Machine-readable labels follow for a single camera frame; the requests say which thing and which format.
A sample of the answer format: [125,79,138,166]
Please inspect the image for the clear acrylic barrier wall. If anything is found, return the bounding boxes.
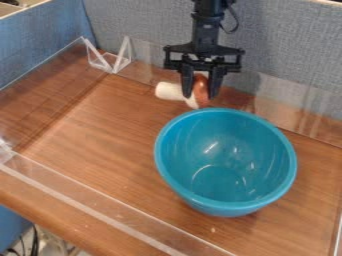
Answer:
[0,40,342,256]

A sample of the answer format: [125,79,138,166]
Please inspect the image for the toy mushroom brown cap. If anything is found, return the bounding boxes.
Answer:
[154,73,213,110]

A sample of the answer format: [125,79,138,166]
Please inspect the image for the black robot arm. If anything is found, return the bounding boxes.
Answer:
[163,0,245,99]

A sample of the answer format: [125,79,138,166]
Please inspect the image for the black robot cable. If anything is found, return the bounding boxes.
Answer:
[218,4,241,35]

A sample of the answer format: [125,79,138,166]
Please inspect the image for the blue plastic bowl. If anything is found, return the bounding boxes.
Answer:
[154,108,298,217]

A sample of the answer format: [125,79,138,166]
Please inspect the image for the clear acrylic corner bracket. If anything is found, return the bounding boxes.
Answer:
[82,36,133,74]

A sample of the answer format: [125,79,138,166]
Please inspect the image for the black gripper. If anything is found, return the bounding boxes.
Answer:
[163,21,245,98]

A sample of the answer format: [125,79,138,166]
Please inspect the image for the blue fabric partition panel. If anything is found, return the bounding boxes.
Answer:
[0,0,96,88]

